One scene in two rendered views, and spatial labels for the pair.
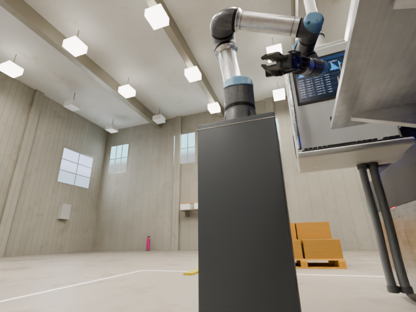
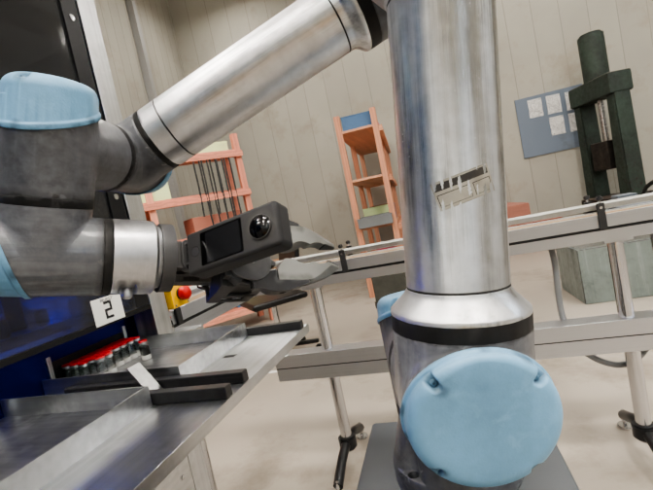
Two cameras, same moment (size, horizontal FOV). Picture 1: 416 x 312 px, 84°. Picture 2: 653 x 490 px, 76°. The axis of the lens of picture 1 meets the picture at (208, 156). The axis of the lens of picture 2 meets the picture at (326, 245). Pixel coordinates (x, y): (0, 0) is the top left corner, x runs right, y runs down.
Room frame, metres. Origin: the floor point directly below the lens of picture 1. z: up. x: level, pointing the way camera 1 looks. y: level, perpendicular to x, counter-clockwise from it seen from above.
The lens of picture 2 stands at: (1.25, -0.26, 1.13)
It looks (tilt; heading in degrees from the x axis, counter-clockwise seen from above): 4 degrees down; 176
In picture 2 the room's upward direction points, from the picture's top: 12 degrees counter-clockwise
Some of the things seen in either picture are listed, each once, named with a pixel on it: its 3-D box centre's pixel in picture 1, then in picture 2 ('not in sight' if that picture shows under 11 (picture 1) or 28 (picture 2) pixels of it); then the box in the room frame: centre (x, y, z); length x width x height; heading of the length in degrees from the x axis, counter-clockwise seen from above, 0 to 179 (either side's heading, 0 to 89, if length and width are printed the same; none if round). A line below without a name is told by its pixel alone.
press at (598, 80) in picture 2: not in sight; (605, 133); (-4.67, 4.62, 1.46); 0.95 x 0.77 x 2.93; 161
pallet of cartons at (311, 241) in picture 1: (298, 243); not in sight; (4.01, -1.44, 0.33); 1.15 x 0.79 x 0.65; 71
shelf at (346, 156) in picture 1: (346, 157); not in sight; (1.07, -0.68, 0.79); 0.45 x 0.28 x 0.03; 68
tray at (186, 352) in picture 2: not in sight; (153, 357); (0.30, -0.62, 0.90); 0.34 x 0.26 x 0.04; 68
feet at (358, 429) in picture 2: not in sight; (349, 449); (-0.56, -0.22, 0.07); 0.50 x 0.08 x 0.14; 158
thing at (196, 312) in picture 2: not in sight; (192, 300); (-0.29, -0.67, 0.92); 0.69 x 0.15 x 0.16; 158
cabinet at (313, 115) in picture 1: (332, 103); not in sight; (1.23, -0.76, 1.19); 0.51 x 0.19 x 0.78; 68
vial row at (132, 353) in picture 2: not in sight; (113, 358); (0.26, -0.73, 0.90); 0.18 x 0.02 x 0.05; 158
